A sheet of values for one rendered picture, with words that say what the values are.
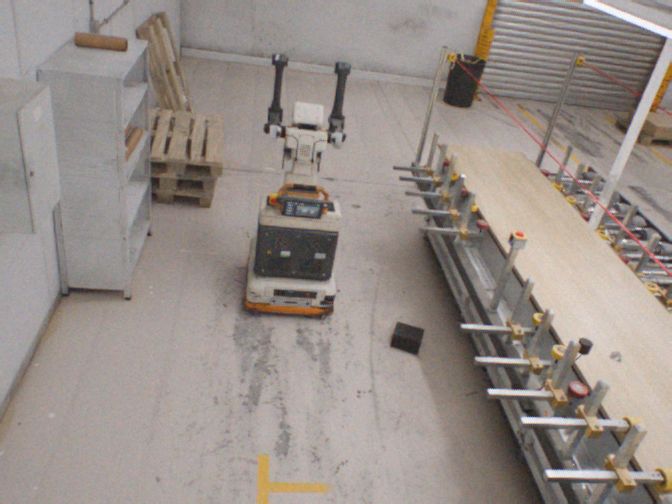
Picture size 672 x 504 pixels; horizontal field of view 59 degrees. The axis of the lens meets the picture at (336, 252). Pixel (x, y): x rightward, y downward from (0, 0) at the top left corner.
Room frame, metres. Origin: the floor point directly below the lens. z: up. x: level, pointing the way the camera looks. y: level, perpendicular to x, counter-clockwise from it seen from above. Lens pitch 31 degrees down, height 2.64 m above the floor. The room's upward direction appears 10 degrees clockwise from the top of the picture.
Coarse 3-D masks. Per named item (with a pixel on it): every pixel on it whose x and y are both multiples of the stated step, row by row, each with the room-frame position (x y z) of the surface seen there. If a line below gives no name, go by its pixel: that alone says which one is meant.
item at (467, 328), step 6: (462, 324) 2.47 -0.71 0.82; (468, 324) 2.48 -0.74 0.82; (462, 330) 2.45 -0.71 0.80; (468, 330) 2.46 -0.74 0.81; (474, 330) 2.46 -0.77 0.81; (480, 330) 2.47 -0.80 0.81; (486, 330) 2.47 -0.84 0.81; (492, 330) 2.48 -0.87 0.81; (498, 330) 2.49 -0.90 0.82; (504, 330) 2.49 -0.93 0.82; (510, 330) 2.50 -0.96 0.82; (522, 330) 2.52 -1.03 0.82; (528, 330) 2.53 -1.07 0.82; (534, 330) 2.54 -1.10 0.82
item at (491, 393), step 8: (488, 392) 1.96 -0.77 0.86; (496, 392) 1.97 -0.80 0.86; (504, 392) 1.98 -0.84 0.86; (512, 392) 1.99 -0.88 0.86; (520, 392) 2.00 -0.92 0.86; (528, 392) 2.01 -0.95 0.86; (536, 392) 2.01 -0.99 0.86; (544, 392) 2.02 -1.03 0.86; (568, 392) 2.05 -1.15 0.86; (536, 400) 2.00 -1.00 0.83; (544, 400) 2.00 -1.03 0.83; (568, 400) 2.02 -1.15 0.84; (576, 400) 2.03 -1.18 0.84
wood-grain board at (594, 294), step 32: (480, 160) 4.67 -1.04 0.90; (512, 160) 4.80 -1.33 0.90; (480, 192) 4.01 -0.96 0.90; (512, 192) 4.12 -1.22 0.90; (544, 192) 4.23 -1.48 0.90; (512, 224) 3.58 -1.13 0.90; (544, 224) 3.67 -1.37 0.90; (576, 224) 3.76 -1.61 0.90; (544, 256) 3.22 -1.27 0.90; (576, 256) 3.29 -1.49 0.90; (608, 256) 3.37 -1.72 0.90; (544, 288) 2.84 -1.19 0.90; (576, 288) 2.90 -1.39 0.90; (608, 288) 2.97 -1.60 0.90; (640, 288) 3.03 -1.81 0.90; (576, 320) 2.58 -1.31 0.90; (608, 320) 2.63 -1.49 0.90; (640, 320) 2.69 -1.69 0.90; (608, 352) 2.35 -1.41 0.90; (640, 352) 2.40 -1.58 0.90; (608, 384) 2.11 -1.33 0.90; (640, 384) 2.15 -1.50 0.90; (608, 416) 1.90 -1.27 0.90; (640, 416) 1.94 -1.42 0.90; (640, 448) 1.75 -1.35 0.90
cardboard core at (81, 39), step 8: (80, 32) 3.67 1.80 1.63; (80, 40) 3.63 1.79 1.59; (88, 40) 3.64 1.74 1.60; (96, 40) 3.65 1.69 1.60; (104, 40) 3.67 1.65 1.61; (112, 40) 3.68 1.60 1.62; (120, 40) 3.69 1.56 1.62; (104, 48) 3.68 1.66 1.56; (112, 48) 3.68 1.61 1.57; (120, 48) 3.68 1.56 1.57
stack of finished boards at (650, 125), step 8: (632, 112) 9.63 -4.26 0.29; (648, 112) 9.73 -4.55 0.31; (656, 112) 9.82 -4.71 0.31; (632, 120) 9.55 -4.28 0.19; (648, 120) 9.23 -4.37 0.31; (656, 120) 9.31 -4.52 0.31; (664, 120) 9.39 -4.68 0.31; (648, 128) 9.14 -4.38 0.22; (656, 128) 8.98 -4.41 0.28; (664, 128) 9.01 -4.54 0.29; (656, 136) 8.98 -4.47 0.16; (664, 136) 9.01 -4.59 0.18
